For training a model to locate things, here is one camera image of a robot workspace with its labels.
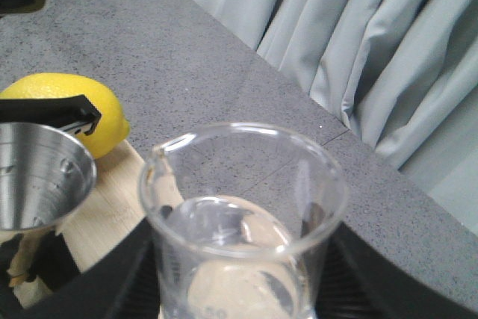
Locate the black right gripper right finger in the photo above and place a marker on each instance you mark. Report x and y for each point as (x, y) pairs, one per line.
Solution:
(359, 282)

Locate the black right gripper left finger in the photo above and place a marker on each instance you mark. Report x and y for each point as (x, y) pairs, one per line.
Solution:
(121, 285)

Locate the steel hourglass jigger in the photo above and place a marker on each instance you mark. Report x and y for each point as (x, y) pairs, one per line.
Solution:
(46, 176)

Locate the clear glass beaker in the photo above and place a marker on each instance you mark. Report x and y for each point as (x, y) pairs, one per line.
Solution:
(241, 217)

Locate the yellow lemon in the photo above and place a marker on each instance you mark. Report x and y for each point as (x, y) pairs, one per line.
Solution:
(113, 127)

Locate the light wooden cutting board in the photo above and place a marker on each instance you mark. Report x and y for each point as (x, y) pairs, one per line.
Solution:
(108, 215)

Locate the grey curtain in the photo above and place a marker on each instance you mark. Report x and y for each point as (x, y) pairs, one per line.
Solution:
(400, 74)

